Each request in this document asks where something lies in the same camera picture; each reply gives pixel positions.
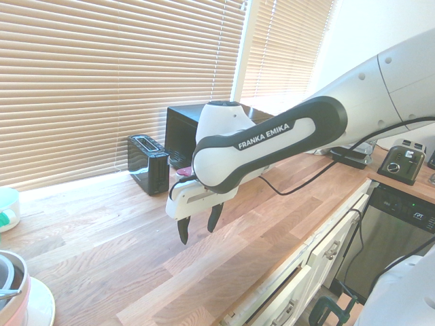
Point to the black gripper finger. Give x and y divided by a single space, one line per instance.
183 231
214 219

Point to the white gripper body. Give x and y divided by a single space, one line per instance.
190 200

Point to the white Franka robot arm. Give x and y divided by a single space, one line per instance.
272 142

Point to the black ribbed slot toaster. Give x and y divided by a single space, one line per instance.
151 163

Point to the silver two-slot toaster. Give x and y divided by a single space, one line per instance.
401 163

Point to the red lidded jar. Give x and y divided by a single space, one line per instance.
183 172

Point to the black microwave oven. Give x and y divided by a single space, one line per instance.
181 136

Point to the white kitchen cabinet drawers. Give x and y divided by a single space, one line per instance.
306 271

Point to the wide beige window blinds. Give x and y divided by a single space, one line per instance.
112 81

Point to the green clamp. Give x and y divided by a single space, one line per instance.
326 310

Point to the cream plate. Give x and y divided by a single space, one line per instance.
42 302

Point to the white and green mug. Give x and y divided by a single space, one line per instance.
8 210

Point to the stainless steel dishwasher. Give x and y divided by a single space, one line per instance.
391 231

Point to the pink and white bowl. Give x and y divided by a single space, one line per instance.
17 292

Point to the narrow beige window blinds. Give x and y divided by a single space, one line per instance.
282 47

